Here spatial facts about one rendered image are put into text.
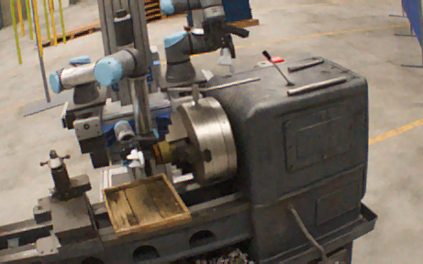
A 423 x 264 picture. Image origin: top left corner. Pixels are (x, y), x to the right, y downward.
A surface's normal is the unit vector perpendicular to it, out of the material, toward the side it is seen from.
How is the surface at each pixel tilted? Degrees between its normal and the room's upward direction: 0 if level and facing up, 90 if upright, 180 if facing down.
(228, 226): 88
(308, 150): 90
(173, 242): 88
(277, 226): 90
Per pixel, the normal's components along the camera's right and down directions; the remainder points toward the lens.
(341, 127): 0.34, 0.34
